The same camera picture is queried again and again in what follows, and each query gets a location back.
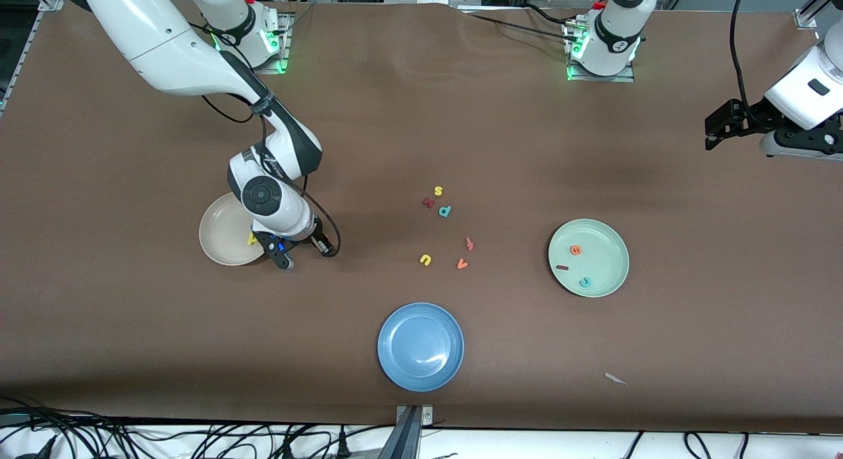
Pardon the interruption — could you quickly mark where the beige brown plate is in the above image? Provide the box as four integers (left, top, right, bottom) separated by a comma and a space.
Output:
198, 192, 279, 267

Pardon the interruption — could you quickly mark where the blue plate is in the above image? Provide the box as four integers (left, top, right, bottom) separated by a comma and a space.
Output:
377, 302, 465, 392

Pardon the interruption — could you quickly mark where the brown paper table cover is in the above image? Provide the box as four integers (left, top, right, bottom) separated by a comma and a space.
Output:
0, 0, 843, 435

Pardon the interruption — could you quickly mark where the light green plate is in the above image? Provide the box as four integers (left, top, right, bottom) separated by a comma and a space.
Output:
548, 219, 630, 298

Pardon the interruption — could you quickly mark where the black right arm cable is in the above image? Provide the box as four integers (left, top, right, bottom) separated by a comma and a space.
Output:
191, 21, 342, 258

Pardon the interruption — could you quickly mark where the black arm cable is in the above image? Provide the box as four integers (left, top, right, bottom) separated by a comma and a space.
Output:
191, 21, 342, 258
729, 0, 753, 114

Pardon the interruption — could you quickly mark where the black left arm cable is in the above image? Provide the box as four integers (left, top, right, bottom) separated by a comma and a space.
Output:
729, 0, 753, 114

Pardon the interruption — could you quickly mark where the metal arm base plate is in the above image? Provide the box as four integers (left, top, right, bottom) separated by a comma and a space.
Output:
244, 11, 292, 75
566, 21, 637, 84

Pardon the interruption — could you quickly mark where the silver aluminium frame rail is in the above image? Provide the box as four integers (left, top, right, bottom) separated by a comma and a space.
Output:
0, 0, 67, 114
794, 0, 843, 30

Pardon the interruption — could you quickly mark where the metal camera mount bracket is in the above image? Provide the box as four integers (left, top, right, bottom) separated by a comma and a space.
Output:
377, 404, 435, 459

